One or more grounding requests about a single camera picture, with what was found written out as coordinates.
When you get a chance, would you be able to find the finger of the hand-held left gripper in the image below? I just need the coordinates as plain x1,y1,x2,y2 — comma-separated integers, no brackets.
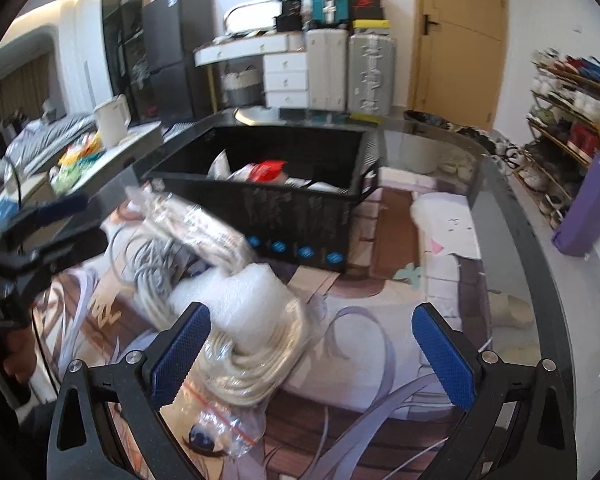
0,194,90,246

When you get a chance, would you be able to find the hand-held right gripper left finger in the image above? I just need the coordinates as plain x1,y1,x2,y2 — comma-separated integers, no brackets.
46,301,212,480

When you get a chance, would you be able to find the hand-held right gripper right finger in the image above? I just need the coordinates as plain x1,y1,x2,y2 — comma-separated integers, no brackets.
411,302,578,480

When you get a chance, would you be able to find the zip bag of cream rope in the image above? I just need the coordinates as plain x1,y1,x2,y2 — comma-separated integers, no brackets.
179,297,327,461

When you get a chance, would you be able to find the white foam sheet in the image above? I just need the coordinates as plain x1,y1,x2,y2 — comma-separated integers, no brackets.
169,262,308,343

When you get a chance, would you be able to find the grey cable bundle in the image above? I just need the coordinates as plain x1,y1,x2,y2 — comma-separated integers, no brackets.
107,222,193,332

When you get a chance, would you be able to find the zip bag of white rope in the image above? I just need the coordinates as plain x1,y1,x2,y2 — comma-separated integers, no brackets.
124,186,255,273

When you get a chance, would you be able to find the black plastic basket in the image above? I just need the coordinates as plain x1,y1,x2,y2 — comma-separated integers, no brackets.
144,124,385,275

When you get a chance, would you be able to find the red and white packet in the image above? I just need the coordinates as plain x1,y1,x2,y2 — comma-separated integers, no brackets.
229,159,290,185

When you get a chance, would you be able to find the person's left hand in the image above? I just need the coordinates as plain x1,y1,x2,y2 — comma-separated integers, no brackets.
0,327,40,388

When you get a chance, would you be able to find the pile of colourful small packets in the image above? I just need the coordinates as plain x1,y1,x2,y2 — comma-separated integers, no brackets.
49,131,105,183

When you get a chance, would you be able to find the bed with grey blanket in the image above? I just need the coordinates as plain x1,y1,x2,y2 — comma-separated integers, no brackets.
2,111,100,177

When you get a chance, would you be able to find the printed table mat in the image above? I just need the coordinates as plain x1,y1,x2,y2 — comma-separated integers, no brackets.
35,175,536,480

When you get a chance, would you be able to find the grey side cabinet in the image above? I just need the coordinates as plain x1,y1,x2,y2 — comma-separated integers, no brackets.
45,121,165,198

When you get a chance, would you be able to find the white electric kettle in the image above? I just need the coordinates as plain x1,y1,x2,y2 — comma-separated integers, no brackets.
93,93,132,149

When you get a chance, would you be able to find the tan curtain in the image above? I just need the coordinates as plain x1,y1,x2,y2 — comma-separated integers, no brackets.
0,54,56,126

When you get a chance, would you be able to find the black tall cabinet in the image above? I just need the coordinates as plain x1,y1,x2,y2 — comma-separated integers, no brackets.
101,0,148,126

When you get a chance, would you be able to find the black refrigerator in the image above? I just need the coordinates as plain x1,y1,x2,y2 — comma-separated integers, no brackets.
141,0,217,125

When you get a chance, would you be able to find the purple bag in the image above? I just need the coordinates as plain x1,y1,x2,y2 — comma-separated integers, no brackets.
551,151,600,259

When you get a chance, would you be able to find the woven laundry basket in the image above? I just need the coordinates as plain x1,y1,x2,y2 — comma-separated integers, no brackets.
221,66,264,107

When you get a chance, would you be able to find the white vanity desk with drawers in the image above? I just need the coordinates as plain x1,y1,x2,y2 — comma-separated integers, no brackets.
194,30,312,109

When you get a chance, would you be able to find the gold shoe rack with shoes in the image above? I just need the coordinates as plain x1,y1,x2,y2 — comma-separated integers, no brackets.
512,47,600,233

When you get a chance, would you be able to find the silver suitcase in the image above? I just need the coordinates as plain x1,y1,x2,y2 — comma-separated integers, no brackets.
346,34,398,117

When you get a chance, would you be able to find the white suitcase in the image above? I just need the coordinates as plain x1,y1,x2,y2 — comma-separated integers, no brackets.
305,27,350,111

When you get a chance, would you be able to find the tan wooden door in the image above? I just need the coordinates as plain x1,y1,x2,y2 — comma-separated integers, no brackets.
409,0,510,131

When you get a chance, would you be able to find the stack of shoe boxes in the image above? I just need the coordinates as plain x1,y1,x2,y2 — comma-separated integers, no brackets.
349,0,392,37

